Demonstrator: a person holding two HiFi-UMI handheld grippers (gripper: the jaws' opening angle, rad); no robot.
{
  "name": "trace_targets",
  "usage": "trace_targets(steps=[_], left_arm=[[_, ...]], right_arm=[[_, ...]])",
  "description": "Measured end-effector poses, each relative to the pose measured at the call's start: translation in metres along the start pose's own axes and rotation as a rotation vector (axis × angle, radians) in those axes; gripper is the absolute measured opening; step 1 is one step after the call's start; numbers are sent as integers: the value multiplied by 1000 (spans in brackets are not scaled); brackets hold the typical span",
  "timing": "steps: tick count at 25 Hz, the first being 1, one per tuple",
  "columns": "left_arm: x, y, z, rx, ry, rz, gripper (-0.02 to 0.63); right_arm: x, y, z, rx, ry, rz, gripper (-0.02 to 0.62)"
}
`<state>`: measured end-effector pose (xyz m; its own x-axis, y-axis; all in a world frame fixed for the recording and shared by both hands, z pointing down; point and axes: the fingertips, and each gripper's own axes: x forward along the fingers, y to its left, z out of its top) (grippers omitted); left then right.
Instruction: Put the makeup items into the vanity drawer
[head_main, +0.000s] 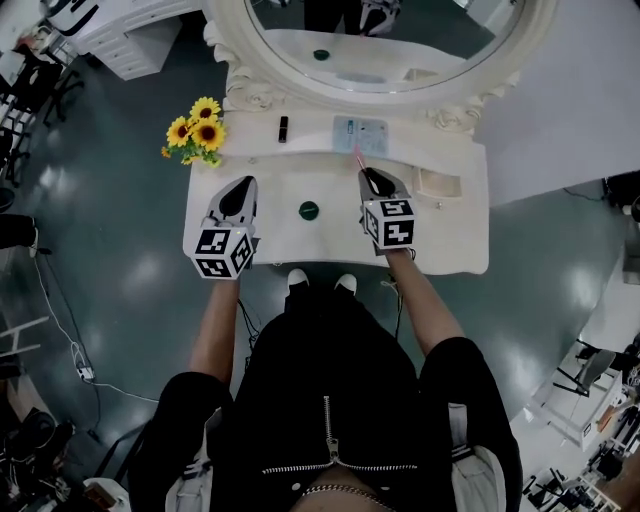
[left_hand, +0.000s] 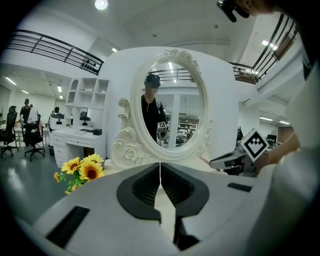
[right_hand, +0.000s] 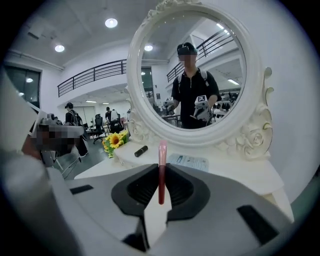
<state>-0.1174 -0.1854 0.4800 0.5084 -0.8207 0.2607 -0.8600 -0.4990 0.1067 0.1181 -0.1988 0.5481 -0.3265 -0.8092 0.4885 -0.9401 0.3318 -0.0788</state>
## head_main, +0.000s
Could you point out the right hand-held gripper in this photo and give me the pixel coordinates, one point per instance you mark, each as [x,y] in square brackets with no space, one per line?
[392,225]

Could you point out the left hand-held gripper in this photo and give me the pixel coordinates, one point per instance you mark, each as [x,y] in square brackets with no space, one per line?
[220,250]

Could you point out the pink makeup brush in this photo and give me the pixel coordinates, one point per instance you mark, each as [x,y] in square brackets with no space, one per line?
[359,156]

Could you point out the white drawer with knob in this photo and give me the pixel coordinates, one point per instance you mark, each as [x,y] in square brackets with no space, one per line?
[435,185]

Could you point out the cream ornate dressing table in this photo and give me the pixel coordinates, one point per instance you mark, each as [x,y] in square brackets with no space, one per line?
[280,240]

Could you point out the small dark green round lid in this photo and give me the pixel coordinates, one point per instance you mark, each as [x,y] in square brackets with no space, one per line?
[308,210]

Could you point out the dark lipstick tube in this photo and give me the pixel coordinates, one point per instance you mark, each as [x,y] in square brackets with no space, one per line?
[283,129]

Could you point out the person's right forearm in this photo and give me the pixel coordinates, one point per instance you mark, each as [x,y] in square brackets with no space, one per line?
[425,305]

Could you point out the person's left forearm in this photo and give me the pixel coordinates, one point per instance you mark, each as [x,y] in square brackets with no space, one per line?
[215,330]

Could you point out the pale blue mask packet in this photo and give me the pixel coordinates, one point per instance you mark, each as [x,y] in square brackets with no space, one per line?
[370,135]

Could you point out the yellow sunflower bouquet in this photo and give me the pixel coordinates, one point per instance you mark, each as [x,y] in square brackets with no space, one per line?
[205,132]

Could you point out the white shoe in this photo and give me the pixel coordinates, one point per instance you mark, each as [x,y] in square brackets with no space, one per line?
[298,276]
[346,282]

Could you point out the oval cream-framed mirror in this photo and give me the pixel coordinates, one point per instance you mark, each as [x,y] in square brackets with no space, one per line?
[240,50]

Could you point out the person's black clothing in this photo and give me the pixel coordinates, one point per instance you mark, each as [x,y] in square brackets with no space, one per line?
[325,375]

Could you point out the white dresser with shelves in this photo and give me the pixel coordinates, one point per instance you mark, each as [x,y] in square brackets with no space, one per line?
[125,45]

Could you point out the white power strip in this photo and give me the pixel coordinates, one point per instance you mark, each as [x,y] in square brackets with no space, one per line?
[85,374]

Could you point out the white metal rack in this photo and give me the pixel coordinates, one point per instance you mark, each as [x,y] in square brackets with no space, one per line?
[22,335]

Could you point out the white and black robot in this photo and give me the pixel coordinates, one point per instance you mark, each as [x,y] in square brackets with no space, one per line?
[70,15]

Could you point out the grey chair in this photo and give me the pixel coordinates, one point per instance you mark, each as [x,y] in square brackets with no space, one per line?
[595,365]

